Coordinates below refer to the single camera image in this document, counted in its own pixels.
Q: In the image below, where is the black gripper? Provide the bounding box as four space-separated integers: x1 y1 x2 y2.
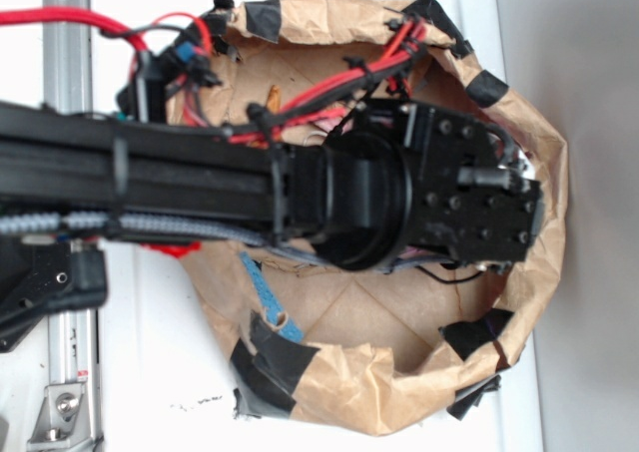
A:
399 103 544 264

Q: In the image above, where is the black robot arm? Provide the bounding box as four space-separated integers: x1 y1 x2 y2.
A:
1 99 544 270

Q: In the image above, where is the brown paper bag bin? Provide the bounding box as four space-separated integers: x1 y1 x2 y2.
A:
181 0 568 436

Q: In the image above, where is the orange conch seashell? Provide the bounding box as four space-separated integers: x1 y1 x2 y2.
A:
266 85 282 113

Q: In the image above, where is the red and black cable bundle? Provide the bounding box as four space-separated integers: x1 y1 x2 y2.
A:
0 5 430 149

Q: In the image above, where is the aluminium extrusion rail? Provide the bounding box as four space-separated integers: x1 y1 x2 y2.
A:
43 23 104 451

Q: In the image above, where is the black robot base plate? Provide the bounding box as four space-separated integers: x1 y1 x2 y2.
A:
1 237 108 353

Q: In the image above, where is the grey braided cable sleeve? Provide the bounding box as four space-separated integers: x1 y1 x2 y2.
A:
0 211 320 263

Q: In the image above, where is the metal corner bracket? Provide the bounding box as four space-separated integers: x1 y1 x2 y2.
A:
26 382 92 451

